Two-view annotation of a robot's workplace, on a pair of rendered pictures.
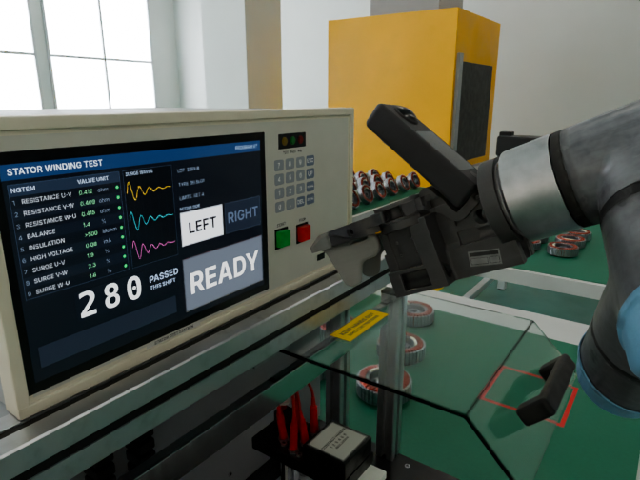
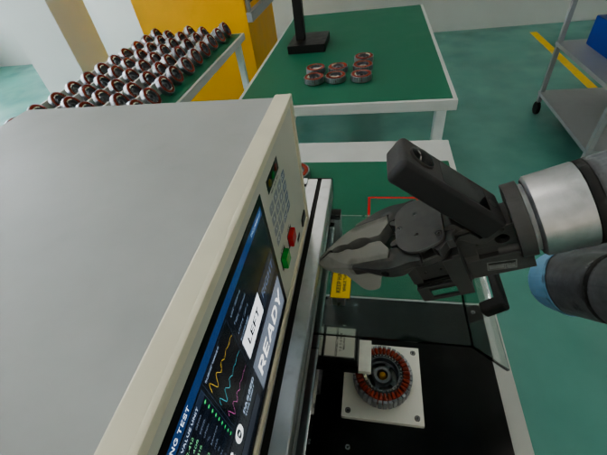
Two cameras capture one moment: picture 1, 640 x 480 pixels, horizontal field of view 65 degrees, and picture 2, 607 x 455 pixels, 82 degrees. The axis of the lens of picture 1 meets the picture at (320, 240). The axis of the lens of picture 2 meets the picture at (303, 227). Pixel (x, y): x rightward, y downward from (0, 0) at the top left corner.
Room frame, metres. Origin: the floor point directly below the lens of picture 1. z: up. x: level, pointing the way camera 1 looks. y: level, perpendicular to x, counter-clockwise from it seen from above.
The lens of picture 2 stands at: (0.27, 0.11, 1.49)
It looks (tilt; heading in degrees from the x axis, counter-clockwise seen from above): 43 degrees down; 340
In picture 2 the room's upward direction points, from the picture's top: 9 degrees counter-clockwise
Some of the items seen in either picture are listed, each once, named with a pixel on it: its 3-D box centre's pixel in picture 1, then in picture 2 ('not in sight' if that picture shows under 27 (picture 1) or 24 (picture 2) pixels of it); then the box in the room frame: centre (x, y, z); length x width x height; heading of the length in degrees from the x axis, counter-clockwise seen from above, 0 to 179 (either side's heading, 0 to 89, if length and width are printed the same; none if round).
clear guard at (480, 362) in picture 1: (411, 355); (383, 279); (0.54, -0.11, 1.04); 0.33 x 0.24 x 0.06; 55
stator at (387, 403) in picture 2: not in sight; (382, 376); (0.50, -0.08, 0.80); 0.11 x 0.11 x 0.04
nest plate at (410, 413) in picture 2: not in sight; (381, 381); (0.50, -0.08, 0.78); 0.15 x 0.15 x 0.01; 55
